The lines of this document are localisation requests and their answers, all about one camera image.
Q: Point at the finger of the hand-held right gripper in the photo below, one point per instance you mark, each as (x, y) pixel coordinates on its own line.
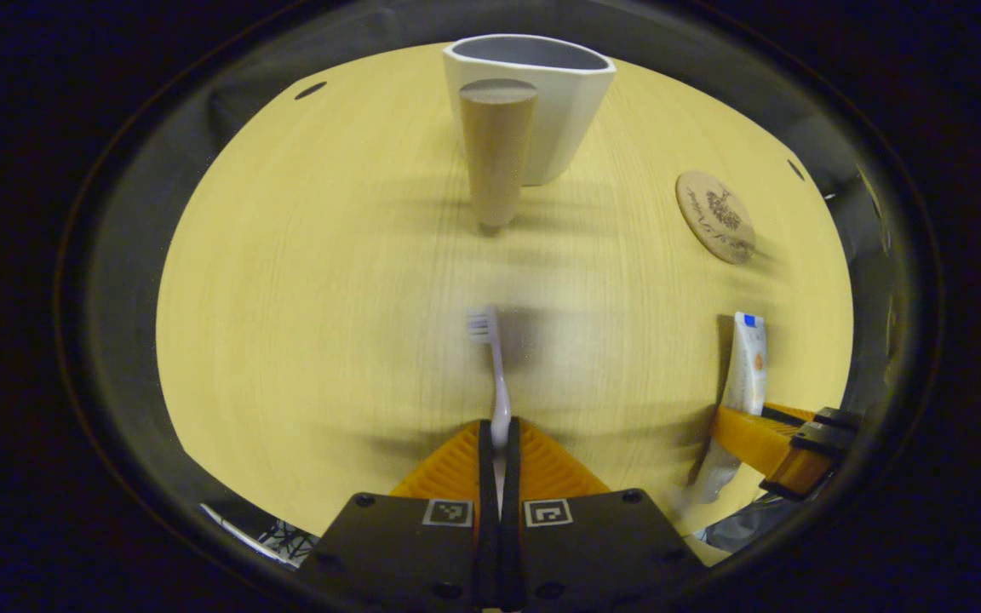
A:
(801, 472)
(750, 434)

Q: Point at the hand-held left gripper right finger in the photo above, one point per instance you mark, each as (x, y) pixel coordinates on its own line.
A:
(513, 477)

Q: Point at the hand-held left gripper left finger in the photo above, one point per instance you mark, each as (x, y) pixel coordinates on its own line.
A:
(485, 477)

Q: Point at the white toothpaste tube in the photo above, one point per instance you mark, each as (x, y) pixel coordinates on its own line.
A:
(748, 375)

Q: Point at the round wooden coaster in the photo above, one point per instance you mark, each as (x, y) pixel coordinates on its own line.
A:
(714, 217)

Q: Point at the white patterned object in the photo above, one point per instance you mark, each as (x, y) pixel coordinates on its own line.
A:
(282, 538)

